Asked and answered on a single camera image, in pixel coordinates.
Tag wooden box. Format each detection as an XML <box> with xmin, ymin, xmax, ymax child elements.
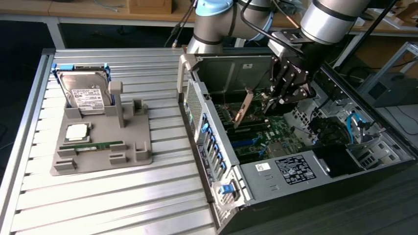
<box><xmin>127</xmin><ymin>0</ymin><xmax>174</xmax><ymax>15</ymax></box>

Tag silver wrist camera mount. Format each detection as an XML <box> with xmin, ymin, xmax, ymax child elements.
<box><xmin>267</xmin><ymin>29</ymin><xmax>317</xmax><ymax>59</ymax></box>

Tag silver CPU chip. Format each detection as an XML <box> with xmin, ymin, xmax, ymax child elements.
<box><xmin>64</xmin><ymin>124</ymin><xmax>90</xmax><ymax>142</ymax></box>

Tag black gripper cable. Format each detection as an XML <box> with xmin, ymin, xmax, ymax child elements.
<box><xmin>241</xmin><ymin>0</ymin><xmax>307</xmax><ymax>59</ymax></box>

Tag cluttered wooden desk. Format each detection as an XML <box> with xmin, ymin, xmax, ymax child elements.
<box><xmin>270</xmin><ymin>0</ymin><xmax>418</xmax><ymax>37</ymax></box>

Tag CPU socket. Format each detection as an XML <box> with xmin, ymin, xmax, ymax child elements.
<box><xmin>225</xmin><ymin>103</ymin><xmax>239</xmax><ymax>123</ymax></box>

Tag black hanging cables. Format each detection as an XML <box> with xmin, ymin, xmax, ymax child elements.
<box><xmin>168</xmin><ymin>0</ymin><xmax>196</xmax><ymax>47</ymax></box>

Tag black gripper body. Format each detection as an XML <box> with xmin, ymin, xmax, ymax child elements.
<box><xmin>282</xmin><ymin>44</ymin><xmax>325</xmax><ymax>86</ymax></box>

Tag black slanted pole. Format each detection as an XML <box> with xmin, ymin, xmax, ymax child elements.
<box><xmin>331</xmin><ymin>0</ymin><xmax>399</xmax><ymax>68</ymax></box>

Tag open black PC case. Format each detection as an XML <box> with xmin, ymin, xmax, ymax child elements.
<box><xmin>178</xmin><ymin>47</ymin><xmax>418</xmax><ymax>235</ymax></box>

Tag grey parts rack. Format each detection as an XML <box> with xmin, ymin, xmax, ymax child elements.
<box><xmin>50</xmin><ymin>80</ymin><xmax>154</xmax><ymax>177</ymax></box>

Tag graphics card with metal bracket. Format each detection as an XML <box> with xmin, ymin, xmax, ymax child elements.
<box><xmin>234</xmin><ymin>87</ymin><xmax>274</xmax><ymax>130</ymax></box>

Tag blue disk wire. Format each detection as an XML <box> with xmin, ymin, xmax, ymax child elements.
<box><xmin>345</xmin><ymin>111</ymin><xmax>366</xmax><ymax>144</ymax></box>

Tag blue expansion slot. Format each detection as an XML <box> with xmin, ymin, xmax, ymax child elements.
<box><xmin>233</xmin><ymin>139</ymin><xmax>261</xmax><ymax>148</ymax></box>

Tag green motherboard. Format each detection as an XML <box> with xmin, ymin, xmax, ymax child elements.
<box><xmin>211</xmin><ymin>94</ymin><xmax>314</xmax><ymax>164</ymax></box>

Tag grey cabinet aluminium frame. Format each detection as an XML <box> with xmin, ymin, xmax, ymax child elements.
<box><xmin>358</xmin><ymin>41</ymin><xmax>418</xmax><ymax>108</ymax></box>

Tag grey case corner bracket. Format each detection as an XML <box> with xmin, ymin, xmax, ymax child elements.
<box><xmin>178</xmin><ymin>53</ymin><xmax>200</xmax><ymax>95</ymax></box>

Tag hard disk in blue caddy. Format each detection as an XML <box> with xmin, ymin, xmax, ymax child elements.
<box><xmin>51</xmin><ymin>63</ymin><xmax>115</xmax><ymax>116</ymax></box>

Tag brown cardboard box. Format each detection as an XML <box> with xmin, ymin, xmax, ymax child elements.
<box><xmin>394</xmin><ymin>2</ymin><xmax>418</xmax><ymax>24</ymax></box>

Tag silver perforated disk bay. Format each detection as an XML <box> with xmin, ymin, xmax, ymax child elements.
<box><xmin>282</xmin><ymin>96</ymin><xmax>330</xmax><ymax>147</ymax></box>

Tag silver power supply unit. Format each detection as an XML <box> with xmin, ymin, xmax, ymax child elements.
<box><xmin>239</xmin><ymin>151</ymin><xmax>329</xmax><ymax>200</ymax></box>

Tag blue card retainer strip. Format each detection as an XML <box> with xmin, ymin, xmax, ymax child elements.
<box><xmin>202</xmin><ymin>114</ymin><xmax>229</xmax><ymax>177</ymax></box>

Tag green RAM stick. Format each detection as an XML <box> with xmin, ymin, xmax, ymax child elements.
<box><xmin>60</xmin><ymin>140</ymin><xmax>126</xmax><ymax>151</ymax></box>

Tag wooden desk grey frame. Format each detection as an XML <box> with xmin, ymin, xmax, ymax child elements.
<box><xmin>0</xmin><ymin>0</ymin><xmax>196</xmax><ymax>29</ymax></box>

